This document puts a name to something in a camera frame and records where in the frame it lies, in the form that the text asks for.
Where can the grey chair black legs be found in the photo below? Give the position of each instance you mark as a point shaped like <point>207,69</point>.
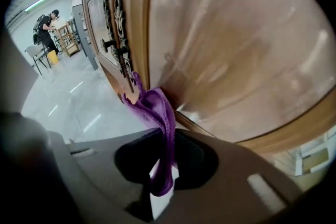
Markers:
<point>35,52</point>

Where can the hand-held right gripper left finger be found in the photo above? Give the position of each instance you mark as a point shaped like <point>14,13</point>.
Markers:
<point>99,165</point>

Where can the yellow bucket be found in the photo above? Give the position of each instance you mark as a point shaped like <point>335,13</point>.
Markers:
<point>53,57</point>

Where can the purple cloth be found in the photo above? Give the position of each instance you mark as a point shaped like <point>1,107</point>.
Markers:
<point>157,110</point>

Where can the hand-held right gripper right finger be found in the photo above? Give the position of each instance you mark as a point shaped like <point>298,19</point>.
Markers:
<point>236,178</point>

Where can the small wooden rack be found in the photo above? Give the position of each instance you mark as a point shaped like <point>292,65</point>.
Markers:
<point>68,42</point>

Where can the fluorescent ceiling light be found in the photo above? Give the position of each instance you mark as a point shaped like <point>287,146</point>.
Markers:
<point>36,4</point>

